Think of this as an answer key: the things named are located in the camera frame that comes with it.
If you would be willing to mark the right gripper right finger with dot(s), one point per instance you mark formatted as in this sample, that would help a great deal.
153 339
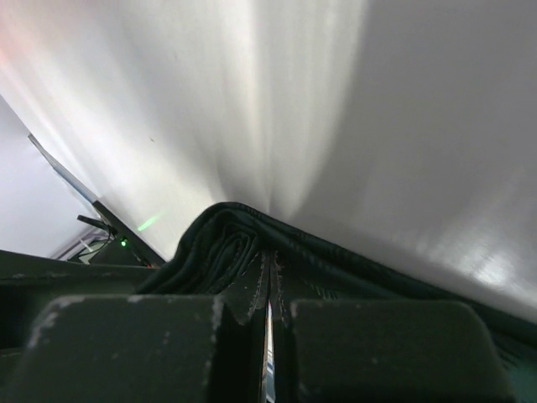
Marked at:
379 350

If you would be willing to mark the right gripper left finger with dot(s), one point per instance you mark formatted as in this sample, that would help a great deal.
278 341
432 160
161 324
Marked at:
79 333

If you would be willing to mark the dark green tie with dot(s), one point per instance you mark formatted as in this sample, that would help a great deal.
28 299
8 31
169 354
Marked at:
224 240

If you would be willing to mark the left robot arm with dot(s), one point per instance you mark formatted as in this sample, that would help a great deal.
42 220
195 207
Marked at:
120 246

